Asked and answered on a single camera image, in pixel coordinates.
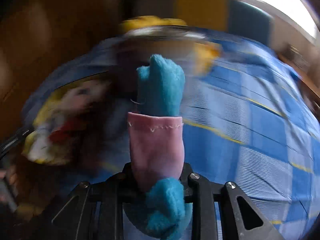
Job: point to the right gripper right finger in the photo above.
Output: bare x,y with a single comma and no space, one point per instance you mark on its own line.
223,211

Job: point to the yellow giraffe plush toy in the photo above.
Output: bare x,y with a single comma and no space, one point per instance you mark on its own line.
205,54

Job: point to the red haired doll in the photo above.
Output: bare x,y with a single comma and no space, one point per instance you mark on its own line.
66,132

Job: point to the blue plaid bed sheet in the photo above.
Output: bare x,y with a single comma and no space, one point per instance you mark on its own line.
246,121

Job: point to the white milk powder can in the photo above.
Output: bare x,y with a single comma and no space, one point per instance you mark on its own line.
171,41

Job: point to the grey yellow blue headboard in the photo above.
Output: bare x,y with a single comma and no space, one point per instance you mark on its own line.
230,16

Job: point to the teal plush toy pink dress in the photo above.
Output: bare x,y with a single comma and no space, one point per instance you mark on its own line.
157,151

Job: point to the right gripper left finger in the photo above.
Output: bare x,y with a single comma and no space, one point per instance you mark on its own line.
95,211

